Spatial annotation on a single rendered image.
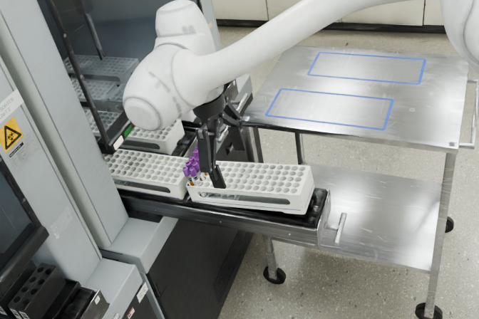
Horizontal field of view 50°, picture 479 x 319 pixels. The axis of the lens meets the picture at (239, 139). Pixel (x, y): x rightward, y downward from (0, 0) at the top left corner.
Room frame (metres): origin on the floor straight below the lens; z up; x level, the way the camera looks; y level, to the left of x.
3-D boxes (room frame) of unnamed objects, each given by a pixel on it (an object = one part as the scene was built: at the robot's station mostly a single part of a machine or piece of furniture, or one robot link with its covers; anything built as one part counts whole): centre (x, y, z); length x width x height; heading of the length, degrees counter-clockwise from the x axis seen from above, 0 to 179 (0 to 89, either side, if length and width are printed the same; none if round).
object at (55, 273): (0.70, 0.47, 0.85); 0.12 x 0.02 x 0.06; 153
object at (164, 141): (1.24, 0.31, 0.83); 0.30 x 0.10 x 0.06; 63
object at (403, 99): (1.27, -0.39, 0.41); 0.67 x 0.46 x 0.82; 61
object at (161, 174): (1.06, 0.28, 0.83); 0.30 x 0.10 x 0.06; 63
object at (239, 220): (0.97, 0.12, 0.78); 0.73 x 0.14 x 0.09; 63
